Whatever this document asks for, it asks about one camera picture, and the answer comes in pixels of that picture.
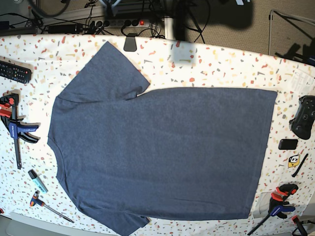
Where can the blue grey T-shirt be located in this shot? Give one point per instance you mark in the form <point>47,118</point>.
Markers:
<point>125,154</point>

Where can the black table clip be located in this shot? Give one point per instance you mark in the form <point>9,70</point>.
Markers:
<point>130,43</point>

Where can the white metal table leg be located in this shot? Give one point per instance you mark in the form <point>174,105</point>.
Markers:
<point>169,28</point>

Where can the white power strip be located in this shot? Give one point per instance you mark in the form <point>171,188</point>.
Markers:
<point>118,23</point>

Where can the small black rectangular case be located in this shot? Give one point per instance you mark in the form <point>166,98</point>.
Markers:
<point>288,144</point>

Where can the terrazzo pattern tablecloth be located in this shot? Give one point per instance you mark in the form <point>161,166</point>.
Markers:
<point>56,59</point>

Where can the light blue highlighter marker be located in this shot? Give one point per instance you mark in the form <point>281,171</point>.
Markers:
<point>38,182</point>

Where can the yellow panda sticker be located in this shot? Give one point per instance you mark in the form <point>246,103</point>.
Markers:
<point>294,161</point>

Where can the black game controller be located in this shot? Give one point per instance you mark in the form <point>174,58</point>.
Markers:
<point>303,121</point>

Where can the blue red bar clamp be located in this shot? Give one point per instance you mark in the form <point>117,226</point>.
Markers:
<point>278,204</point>

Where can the thin black strip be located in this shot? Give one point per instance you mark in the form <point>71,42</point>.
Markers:
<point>299,167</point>

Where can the white paper sheet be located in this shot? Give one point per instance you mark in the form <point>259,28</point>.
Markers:
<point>302,82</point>

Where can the blue black bar clamp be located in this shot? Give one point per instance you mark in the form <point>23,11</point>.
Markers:
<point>17,130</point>

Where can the black TV remote control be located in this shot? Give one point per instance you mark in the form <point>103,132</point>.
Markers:
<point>16,73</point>

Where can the red black corner clamp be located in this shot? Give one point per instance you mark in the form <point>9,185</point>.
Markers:
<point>300,230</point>

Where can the orange blue T-handle screwdriver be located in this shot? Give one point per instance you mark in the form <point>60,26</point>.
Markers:
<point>35,200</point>

